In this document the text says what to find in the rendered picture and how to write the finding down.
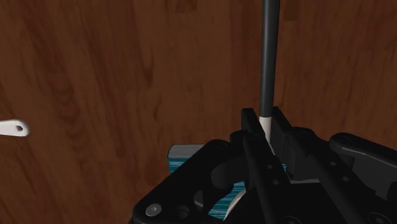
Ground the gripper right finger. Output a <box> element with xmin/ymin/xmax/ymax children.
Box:
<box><xmin>270</xmin><ymin>106</ymin><xmax>397</xmax><ymax>224</ymax></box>

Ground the white utensil handle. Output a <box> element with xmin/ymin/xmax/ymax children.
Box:
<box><xmin>0</xmin><ymin>119</ymin><xmax>31</xmax><ymax>137</ymax></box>

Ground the dark grey pen white tip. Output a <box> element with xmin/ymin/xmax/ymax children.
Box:
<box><xmin>258</xmin><ymin>0</ymin><xmax>281</xmax><ymax>156</ymax></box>

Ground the teal and grey book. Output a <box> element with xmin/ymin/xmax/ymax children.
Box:
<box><xmin>167</xmin><ymin>144</ymin><xmax>288</xmax><ymax>220</ymax></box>

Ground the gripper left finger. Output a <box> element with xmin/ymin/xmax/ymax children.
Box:
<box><xmin>129</xmin><ymin>108</ymin><xmax>291</xmax><ymax>224</ymax></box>

